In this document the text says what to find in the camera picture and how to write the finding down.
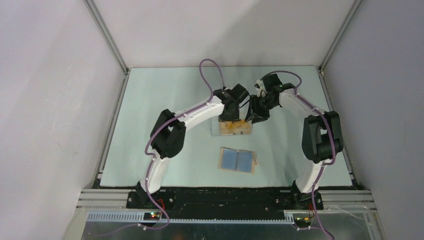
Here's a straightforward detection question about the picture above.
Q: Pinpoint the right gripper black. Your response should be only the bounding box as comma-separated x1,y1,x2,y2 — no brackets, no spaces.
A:
244,94,278,125

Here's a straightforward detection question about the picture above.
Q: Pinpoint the clear plastic card box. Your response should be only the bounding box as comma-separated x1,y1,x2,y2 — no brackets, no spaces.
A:
209,116,253,137

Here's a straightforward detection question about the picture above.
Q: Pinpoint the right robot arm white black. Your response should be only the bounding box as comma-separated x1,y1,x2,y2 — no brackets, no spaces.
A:
245,70,344,209

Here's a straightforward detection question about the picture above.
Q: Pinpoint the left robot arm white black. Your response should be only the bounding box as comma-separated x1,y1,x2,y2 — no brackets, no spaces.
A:
138,84,249,208

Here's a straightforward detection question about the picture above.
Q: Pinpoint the orange credit cards stack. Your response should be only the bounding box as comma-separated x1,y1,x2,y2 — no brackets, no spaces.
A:
219,120,252,136

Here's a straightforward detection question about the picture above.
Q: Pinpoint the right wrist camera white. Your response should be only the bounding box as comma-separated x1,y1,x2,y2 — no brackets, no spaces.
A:
254,79,267,97

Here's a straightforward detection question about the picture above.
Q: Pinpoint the right aluminium frame post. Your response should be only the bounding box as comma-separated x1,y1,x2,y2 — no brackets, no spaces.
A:
318,0,363,76

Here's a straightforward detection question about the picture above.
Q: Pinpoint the aluminium frame post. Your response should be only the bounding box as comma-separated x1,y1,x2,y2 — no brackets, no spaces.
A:
318,0,363,76
83,0,129,75

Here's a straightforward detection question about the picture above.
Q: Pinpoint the aluminium front frame rail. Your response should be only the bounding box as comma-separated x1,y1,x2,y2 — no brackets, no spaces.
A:
76,189,377,213

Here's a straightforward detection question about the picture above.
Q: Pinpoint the grey slotted cable duct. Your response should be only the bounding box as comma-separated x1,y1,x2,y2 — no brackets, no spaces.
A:
86,211,295,225

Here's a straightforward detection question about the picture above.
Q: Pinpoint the left aluminium frame post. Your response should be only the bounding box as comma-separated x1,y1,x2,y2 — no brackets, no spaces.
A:
83,0,129,75

